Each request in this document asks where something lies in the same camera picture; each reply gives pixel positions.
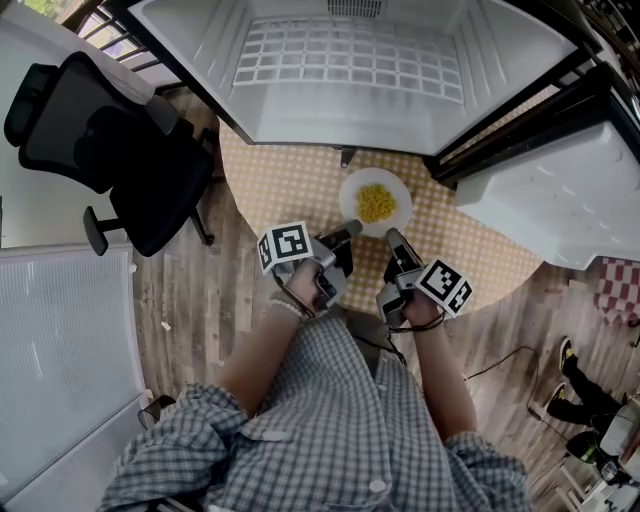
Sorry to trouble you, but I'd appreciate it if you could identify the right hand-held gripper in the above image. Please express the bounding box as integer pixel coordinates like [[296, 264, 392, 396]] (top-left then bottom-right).
[[374, 227, 474, 329]]

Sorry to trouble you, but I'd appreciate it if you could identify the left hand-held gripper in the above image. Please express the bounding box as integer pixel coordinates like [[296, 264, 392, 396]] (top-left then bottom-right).
[[257, 219, 365, 312]]

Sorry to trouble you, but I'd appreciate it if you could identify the white plate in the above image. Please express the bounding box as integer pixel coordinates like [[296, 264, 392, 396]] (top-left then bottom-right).
[[338, 167, 414, 239]]

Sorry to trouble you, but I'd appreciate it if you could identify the yellow cooked pasta pile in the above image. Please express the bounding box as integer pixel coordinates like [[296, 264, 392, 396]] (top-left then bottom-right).
[[355, 183, 399, 224]]

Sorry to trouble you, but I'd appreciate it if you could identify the white fridge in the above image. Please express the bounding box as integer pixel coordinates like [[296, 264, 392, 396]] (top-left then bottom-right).
[[112, 0, 640, 271]]

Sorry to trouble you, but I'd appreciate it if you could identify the person's right forearm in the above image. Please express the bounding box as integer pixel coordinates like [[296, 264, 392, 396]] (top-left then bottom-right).
[[409, 319, 480, 444]]

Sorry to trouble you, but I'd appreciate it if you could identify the person's left forearm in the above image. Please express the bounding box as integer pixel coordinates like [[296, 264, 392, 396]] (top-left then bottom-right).
[[217, 299, 324, 419]]

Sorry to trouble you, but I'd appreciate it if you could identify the person's left hand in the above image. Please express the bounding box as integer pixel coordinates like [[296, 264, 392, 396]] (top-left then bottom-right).
[[285, 263, 327, 317]]

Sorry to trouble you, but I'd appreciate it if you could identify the person's right hand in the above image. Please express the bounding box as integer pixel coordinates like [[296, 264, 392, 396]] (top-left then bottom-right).
[[401, 291, 444, 332]]

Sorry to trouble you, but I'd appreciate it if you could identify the round checkered table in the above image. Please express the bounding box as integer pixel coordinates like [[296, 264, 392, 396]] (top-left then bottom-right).
[[218, 84, 561, 314]]

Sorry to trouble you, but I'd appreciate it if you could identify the person's plaid shirt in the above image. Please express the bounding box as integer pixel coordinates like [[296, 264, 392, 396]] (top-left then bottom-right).
[[99, 314, 534, 512]]

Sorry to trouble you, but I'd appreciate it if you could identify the black office chair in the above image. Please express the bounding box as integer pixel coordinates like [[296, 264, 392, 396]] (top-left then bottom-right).
[[3, 51, 216, 259]]

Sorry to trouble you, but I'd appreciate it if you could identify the red checkered cloth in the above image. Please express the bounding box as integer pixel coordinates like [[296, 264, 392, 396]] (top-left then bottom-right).
[[593, 257, 640, 324]]

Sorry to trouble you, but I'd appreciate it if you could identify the black metal railing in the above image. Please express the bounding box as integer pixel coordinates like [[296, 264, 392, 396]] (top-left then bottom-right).
[[579, 0, 640, 76], [59, 0, 166, 74]]

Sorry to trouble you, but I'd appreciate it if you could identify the black mesh bin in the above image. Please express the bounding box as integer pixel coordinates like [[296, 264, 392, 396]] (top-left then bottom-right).
[[138, 394, 176, 429]]

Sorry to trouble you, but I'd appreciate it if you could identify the black and green equipment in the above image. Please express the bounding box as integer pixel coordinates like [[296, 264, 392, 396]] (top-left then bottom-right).
[[564, 399, 640, 489]]

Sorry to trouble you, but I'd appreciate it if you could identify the window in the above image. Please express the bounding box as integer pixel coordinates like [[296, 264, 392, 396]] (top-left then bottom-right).
[[64, 0, 146, 61]]

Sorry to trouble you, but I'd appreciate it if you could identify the frosted glass panel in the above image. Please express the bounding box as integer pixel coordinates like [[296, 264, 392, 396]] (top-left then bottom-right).
[[0, 244, 151, 501]]

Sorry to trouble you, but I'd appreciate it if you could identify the white bead bracelet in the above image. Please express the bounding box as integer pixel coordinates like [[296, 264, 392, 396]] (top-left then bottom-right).
[[267, 292, 307, 321]]

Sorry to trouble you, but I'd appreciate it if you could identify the black floor cable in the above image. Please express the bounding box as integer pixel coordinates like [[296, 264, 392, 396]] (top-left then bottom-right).
[[462, 344, 542, 416]]

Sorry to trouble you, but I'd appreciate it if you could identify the white wire shelf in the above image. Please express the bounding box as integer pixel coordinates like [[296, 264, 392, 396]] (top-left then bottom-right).
[[232, 17, 466, 104]]

